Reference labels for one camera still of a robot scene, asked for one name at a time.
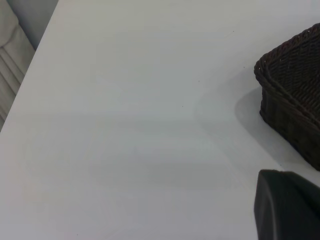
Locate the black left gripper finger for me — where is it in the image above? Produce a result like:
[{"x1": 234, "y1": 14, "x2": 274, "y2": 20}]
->
[{"x1": 253, "y1": 169, "x2": 320, "y2": 240}]

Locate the black wicker basket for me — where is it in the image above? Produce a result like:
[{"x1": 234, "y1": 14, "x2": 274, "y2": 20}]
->
[{"x1": 253, "y1": 22, "x2": 320, "y2": 172}]

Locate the beige pleated fabric cover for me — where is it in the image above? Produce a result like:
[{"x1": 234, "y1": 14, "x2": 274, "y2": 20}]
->
[{"x1": 0, "y1": 2, "x2": 36, "y2": 132}]

